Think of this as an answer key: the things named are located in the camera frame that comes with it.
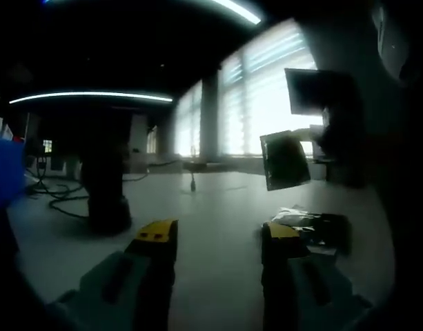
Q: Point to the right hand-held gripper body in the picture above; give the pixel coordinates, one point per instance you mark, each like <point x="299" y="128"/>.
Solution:
<point x="330" y="138"/>

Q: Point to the green sheet goods packet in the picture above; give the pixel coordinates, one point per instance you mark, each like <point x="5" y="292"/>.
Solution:
<point x="321" y="224"/>

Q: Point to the black wall monitor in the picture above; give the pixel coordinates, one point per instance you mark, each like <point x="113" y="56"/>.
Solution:
<point x="314" y="91"/>

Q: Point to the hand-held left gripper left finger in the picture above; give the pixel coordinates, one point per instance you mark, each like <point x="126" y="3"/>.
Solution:
<point x="121" y="293"/>

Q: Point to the white table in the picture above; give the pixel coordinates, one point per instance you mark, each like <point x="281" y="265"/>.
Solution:
<point x="214" y="213"/>

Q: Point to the white ceiling light strip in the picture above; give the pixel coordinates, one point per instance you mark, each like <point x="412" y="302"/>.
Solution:
<point x="94" y="95"/>
<point x="242" y="10"/>

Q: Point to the blue plastic box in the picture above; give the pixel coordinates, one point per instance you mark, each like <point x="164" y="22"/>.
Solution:
<point x="6" y="172"/>

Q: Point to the dark grey sheet goods packet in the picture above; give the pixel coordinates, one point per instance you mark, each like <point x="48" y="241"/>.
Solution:
<point x="285" y="162"/>

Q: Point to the black barcode scanner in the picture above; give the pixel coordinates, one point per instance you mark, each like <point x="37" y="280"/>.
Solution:
<point x="104" y="193"/>

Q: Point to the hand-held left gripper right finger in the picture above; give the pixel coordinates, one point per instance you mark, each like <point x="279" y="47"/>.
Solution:
<point x="301" y="296"/>

